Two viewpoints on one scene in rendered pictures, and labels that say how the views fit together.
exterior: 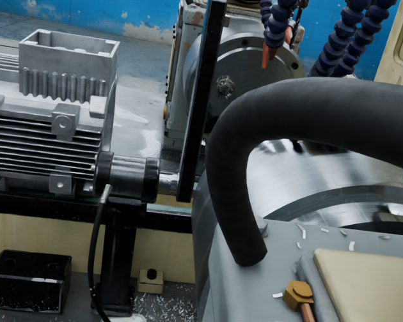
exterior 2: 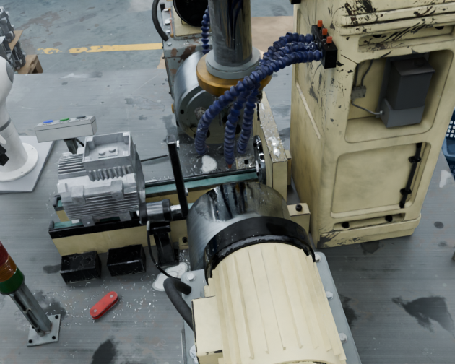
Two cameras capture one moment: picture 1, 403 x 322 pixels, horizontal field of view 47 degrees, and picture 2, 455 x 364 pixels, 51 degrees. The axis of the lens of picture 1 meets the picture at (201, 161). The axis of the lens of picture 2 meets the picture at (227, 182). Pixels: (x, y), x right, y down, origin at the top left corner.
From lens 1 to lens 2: 0.71 m
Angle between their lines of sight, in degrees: 21
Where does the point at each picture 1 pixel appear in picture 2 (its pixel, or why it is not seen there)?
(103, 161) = (142, 211)
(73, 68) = (112, 165)
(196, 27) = (175, 58)
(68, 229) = (135, 230)
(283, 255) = (198, 286)
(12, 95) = (87, 183)
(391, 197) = not seen: hidden behind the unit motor
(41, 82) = (99, 174)
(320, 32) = not seen: outside the picture
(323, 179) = not seen: hidden behind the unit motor
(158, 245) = (183, 225)
